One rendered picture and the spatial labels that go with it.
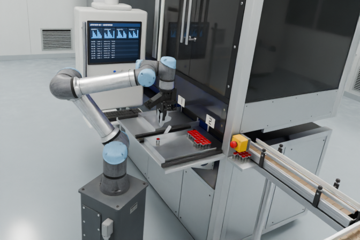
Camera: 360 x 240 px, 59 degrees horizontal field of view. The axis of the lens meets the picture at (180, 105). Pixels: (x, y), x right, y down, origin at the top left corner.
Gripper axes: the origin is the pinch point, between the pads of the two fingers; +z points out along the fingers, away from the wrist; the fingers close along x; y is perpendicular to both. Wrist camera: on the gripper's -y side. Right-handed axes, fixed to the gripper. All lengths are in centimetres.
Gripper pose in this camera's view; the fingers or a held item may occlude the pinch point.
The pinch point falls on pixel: (159, 124)
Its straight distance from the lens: 167.3
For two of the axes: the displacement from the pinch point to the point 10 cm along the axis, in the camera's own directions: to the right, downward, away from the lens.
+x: -5.0, -3.7, 7.8
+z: -0.9, 9.2, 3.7
